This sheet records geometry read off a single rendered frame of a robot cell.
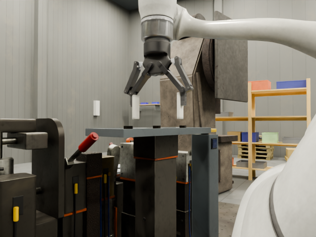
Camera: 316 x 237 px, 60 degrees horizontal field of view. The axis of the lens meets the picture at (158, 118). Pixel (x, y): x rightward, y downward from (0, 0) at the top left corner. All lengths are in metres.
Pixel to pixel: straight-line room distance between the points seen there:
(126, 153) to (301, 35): 0.62
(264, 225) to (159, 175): 0.45
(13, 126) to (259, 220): 0.53
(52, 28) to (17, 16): 1.25
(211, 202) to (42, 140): 0.58
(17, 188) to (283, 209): 0.43
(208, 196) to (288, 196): 0.70
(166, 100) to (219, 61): 1.01
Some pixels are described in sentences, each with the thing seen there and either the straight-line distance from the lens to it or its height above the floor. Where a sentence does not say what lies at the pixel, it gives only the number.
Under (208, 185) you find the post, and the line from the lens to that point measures 0.95.
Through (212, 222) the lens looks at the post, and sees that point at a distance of 1.00.
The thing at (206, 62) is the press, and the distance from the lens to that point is 4.07.
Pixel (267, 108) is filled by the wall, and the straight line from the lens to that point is 10.52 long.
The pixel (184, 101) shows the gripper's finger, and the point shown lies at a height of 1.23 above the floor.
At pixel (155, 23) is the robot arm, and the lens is 0.76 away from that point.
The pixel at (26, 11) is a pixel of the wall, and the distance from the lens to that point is 9.76.
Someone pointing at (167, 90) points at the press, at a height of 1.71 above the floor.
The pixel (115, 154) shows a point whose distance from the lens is 0.90.
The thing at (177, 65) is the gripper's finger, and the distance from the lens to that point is 0.73.
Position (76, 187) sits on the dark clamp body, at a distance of 0.71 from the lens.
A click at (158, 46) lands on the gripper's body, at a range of 0.75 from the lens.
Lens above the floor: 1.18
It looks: 1 degrees up
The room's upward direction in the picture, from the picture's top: straight up
